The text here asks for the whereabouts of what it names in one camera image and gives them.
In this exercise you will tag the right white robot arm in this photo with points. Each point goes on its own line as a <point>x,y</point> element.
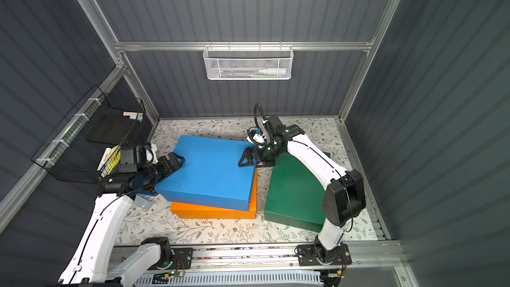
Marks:
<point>344,197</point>

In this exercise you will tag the blue shoebox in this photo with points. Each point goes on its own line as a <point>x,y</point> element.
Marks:
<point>210,174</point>

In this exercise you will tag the black wire wall basket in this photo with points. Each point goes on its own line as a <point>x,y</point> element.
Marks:
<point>73,151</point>

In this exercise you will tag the floral table mat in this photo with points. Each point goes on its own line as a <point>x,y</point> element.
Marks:
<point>159,220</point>

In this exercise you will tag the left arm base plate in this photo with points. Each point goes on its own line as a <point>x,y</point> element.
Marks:
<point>181,259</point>

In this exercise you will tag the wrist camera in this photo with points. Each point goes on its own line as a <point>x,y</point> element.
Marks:
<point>256,136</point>
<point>132,159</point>

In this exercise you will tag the pink blue sticky notes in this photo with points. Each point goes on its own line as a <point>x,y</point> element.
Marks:
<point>134,115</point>

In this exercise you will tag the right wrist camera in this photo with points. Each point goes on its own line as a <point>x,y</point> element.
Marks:
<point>256,136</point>

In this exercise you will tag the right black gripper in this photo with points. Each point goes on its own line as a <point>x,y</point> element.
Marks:
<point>258,155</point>

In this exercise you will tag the white marker in basket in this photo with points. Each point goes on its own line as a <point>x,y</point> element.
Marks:
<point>272,72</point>

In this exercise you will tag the white wire mesh basket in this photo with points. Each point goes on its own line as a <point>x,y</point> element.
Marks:
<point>230,64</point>

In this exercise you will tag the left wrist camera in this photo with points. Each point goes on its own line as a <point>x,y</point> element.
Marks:
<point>132,159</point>

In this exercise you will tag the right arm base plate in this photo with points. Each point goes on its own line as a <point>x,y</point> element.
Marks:
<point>310,255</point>

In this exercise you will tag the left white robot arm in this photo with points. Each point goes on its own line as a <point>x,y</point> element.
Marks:
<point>89,264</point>

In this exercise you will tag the aluminium rail at front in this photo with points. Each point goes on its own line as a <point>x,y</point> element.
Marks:
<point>287,256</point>

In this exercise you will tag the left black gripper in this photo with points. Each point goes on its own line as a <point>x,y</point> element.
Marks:
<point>165,165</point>

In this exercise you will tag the orange shoebox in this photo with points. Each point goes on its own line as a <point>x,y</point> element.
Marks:
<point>221,212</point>

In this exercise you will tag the green shoebox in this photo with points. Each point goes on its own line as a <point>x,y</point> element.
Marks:
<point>294,196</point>

